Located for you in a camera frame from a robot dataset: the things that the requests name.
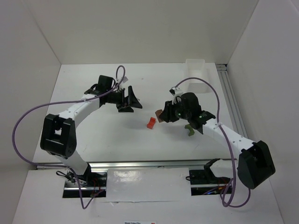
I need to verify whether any red wood block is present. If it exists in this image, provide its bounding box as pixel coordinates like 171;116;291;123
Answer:
146;117;156;129

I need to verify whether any aluminium rail right side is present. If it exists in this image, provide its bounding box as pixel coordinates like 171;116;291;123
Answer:
216;64;256;165

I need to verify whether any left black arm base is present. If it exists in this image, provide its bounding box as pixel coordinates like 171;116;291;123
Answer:
56;171;107;198

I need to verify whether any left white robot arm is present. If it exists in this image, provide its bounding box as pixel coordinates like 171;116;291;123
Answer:
40;76;142;179

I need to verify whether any aluminium rail front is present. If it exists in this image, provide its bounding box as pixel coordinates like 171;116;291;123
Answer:
36;159;256;170

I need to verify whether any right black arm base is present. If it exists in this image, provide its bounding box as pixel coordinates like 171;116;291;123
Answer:
185;159;230;196

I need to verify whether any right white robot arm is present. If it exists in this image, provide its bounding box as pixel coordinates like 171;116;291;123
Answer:
159;88;276;189

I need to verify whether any green wood block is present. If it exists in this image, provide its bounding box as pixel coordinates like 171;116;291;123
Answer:
185;124;195;137

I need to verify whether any aluminium rail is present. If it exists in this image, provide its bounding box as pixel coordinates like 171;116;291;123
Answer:
36;159;256;170
216;64;256;165

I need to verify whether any brown wood block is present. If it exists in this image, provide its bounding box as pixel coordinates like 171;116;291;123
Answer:
155;109;164;123

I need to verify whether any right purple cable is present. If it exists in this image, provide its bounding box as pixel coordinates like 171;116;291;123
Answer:
171;78;252;208

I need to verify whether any white label with text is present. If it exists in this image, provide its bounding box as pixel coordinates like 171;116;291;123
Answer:
123;220;157;224

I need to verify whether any white perforated plastic bin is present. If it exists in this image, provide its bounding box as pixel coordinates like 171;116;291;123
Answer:
185;59;209;94

